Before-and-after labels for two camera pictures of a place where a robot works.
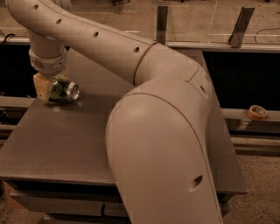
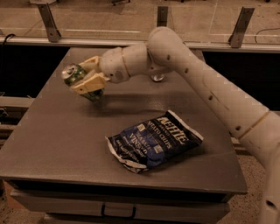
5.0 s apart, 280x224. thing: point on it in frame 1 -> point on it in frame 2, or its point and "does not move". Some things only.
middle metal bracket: [162, 19] does not move
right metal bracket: [237, 36] does not move
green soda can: [64, 91] -> [73, 73]
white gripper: [49, 65] -> [113, 65]
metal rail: [192, 46] does not move
